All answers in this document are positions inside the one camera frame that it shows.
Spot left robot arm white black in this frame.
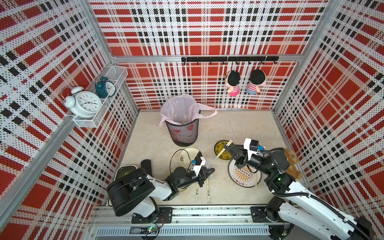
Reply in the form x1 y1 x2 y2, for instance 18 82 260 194
107 166 215 223

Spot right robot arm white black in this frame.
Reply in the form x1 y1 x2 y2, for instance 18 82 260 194
224 139 374 240

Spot wrapped chopsticks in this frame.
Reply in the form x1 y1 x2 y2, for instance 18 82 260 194
195 183 200 205
206 180 211 205

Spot yellow patterned plate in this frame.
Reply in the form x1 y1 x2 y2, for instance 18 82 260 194
214 140 236 161

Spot cream plate with black mark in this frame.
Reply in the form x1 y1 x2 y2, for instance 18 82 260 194
178 147 201 168

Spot white plate orange sunburst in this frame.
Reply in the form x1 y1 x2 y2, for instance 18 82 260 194
228 160 262 188

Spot brown teddy bear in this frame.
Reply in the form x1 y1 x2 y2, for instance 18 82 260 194
284 149 303 180

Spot black mesh trash bin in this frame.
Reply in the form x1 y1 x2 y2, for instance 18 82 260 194
165 116 199 147

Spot green circuit board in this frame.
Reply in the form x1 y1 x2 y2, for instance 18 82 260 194
129 226 159 235

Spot pink plastic bin liner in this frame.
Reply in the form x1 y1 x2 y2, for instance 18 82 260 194
158 94 218 128

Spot doll with pink shirt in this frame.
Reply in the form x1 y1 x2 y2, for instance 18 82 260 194
225 71 240 97

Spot doll with striped blue shirt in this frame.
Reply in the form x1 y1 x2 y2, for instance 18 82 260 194
246 69 266 95

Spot teal alarm clock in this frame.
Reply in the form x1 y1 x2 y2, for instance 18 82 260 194
95 77 117 99

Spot white alarm clock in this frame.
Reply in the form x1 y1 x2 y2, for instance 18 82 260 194
64 87 102 119

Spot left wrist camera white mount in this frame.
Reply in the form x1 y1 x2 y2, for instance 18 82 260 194
192 157 206 177

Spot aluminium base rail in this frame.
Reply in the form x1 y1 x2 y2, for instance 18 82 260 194
86 205 340 240

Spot black wall hook rail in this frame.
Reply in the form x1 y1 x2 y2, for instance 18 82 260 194
181 56 279 63

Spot white wire wall shelf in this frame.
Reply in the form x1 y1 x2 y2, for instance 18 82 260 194
71 66 130 129

